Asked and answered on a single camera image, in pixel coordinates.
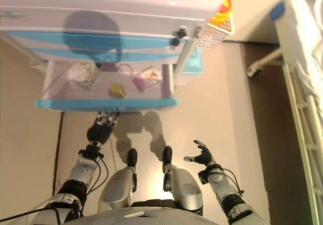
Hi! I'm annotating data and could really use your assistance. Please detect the pink and white medicine box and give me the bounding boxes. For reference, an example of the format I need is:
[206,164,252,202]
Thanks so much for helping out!
[132,67,163,92]

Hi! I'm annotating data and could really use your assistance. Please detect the blue bed corner bumper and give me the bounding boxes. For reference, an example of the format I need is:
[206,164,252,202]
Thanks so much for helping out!
[270,2,286,20]

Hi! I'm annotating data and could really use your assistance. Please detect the white bed sheet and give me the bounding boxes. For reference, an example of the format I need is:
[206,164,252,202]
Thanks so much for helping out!
[275,0,323,125]

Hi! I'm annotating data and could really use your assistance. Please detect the white bed caster wheel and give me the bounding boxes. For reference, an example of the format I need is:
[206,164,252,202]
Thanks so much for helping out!
[246,63,263,78]

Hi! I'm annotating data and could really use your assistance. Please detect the blue-fronted cart drawer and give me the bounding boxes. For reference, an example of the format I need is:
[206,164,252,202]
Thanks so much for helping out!
[0,30,189,50]
[34,60,180,112]
[22,47,186,65]

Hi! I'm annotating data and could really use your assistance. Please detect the yellow sharps container red lid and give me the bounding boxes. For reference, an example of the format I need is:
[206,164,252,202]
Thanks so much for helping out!
[209,0,233,26]

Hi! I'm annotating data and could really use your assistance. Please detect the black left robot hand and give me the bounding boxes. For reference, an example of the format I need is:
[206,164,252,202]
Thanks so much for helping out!
[87,107,121,144]

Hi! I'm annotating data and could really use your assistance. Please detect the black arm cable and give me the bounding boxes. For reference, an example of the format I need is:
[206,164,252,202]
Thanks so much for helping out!
[222,168,244,193]
[0,156,109,225]

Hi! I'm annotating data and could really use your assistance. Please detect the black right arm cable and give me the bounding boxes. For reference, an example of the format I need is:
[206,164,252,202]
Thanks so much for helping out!
[222,168,244,193]

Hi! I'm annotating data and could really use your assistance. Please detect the silver left robot leg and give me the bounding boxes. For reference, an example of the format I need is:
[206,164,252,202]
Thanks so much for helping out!
[97,148,138,213]

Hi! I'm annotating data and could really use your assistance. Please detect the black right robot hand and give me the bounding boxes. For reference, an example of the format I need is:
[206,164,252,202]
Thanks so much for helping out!
[183,140,216,170]

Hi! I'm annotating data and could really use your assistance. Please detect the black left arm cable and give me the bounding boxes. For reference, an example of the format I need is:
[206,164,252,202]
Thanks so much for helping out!
[0,156,109,225]

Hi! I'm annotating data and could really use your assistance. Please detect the white hospital bed frame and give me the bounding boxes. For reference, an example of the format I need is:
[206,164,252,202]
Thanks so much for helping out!
[246,0,323,225]

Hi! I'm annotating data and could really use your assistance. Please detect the black cart keys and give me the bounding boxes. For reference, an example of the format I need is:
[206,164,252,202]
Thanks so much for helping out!
[170,26,188,50]

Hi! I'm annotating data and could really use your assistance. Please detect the white perforated side basket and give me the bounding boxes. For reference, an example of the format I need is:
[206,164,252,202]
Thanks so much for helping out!
[196,15,235,50]

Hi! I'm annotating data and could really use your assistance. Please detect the blue and white medicine box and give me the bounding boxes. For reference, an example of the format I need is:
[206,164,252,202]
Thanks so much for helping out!
[74,62,101,91]

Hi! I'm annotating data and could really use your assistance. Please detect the yellow medicine bottle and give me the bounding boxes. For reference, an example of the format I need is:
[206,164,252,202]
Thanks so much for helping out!
[108,83,127,99]

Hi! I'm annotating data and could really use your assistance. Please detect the grey robot torso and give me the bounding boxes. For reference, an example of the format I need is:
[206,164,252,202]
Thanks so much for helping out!
[62,206,228,225]

